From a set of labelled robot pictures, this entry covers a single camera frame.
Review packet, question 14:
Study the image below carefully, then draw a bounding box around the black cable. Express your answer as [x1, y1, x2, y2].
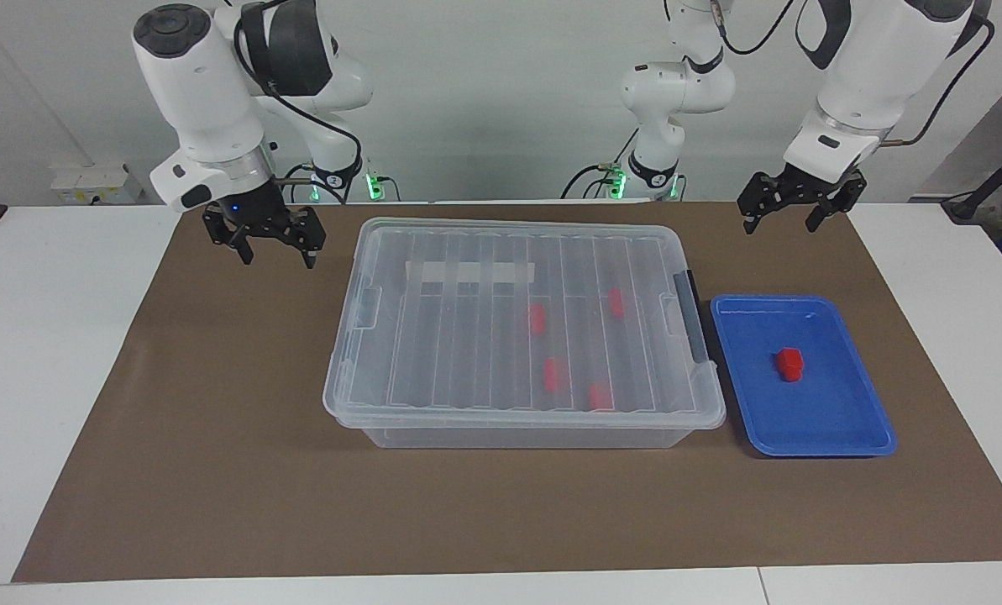
[233, 0, 364, 206]
[713, 0, 797, 56]
[560, 126, 640, 201]
[881, 15, 995, 150]

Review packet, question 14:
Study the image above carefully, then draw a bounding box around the clear plastic storage box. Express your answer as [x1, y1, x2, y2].
[337, 407, 713, 450]

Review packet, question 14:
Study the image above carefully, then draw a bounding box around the clear plastic lidded bin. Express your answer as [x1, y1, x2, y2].
[323, 217, 727, 432]

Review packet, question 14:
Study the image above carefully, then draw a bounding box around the blue plastic tray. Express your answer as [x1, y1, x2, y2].
[709, 294, 899, 459]

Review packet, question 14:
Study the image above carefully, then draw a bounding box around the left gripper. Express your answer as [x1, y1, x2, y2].
[737, 163, 868, 235]

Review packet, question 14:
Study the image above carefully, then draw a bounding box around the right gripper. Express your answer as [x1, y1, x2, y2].
[202, 180, 328, 271]

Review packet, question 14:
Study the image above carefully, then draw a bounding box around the grey box latch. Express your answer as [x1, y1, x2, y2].
[673, 270, 710, 365]

